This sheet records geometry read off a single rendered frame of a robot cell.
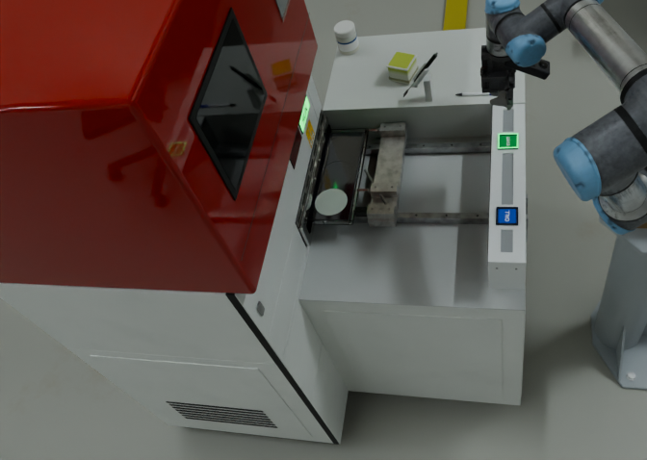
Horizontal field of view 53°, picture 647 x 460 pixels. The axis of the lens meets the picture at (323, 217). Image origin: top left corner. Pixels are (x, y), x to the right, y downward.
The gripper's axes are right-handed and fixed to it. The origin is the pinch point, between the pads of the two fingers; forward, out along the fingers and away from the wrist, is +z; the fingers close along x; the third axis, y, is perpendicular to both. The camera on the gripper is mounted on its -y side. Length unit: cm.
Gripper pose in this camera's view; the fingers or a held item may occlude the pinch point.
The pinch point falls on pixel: (510, 105)
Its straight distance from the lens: 181.4
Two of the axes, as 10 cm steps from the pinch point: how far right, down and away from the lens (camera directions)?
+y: -9.6, -0.1, 2.8
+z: 2.3, 5.7, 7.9
